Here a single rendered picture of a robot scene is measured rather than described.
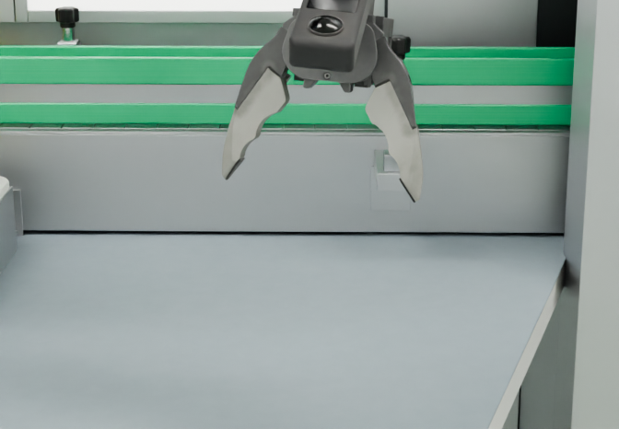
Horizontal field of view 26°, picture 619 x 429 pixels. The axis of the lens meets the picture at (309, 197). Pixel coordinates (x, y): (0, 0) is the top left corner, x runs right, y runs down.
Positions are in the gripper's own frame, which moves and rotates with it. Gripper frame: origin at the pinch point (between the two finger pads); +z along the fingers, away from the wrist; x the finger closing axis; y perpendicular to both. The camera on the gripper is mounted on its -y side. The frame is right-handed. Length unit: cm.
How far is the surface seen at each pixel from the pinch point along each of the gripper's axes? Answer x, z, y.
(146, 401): 15.2, 21.5, 10.7
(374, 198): 3, 7, 58
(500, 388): -15.0, 17.9, 19.3
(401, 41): 0.5, -11.9, 45.3
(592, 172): -21.3, -0.2, 45.2
